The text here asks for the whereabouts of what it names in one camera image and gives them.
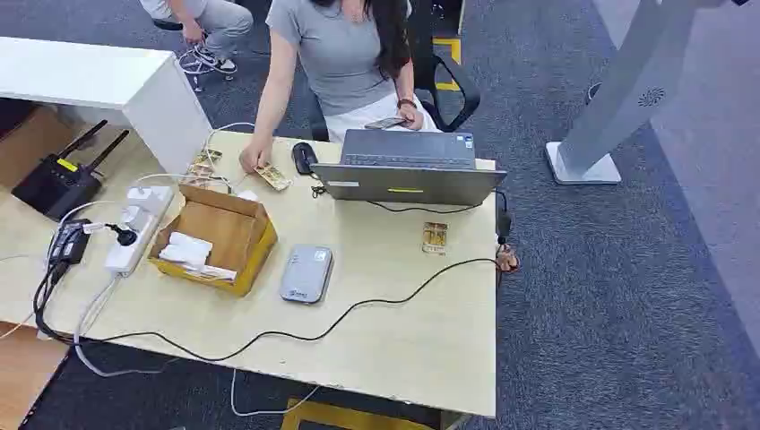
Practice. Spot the black office chair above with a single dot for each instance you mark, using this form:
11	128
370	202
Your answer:
442	77

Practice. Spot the yellow frame under desk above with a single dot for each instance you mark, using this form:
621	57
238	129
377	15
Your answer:
350	416

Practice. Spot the grey card reader device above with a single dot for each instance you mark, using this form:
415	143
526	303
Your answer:
306	274

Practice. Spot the stack of gold cards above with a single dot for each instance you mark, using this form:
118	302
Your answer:
205	164

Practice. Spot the gold printed card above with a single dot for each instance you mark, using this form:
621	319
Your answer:
274	177
434	238

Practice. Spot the smartphone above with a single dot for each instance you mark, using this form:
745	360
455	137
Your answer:
386	123

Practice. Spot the black router with antennas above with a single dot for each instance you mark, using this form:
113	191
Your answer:
56	184

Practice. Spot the person's right hand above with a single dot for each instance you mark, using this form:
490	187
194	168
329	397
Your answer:
255	155

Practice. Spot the black computer mouse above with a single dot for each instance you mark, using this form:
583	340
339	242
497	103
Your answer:
304	157

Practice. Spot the black power adapter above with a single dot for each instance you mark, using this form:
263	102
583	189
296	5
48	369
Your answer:
69	242

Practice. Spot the crouching person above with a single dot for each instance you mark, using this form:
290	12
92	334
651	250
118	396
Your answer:
208	21

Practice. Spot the white side table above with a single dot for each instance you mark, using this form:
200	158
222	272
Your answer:
101	83

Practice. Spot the white cards stack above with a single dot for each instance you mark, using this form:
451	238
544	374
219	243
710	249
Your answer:
187	252

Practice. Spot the white charger plug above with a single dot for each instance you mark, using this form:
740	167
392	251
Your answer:
148	196

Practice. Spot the flat brown cardboard sheet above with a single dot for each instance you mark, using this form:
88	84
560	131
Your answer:
24	374

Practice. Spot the person's left hand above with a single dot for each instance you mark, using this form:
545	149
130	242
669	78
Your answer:
411	116

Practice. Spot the seated person in grey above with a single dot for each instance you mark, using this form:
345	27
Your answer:
338	59

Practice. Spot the black power plug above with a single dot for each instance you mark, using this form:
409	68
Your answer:
125	237

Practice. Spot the person's foot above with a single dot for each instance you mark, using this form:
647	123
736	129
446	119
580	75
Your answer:
507	259

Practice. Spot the grey laptop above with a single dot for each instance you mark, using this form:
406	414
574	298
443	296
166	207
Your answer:
410	172

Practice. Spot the white power strip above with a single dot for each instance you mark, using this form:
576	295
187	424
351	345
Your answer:
138	237

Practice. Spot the open wooden card box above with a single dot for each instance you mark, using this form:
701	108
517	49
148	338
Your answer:
228	228

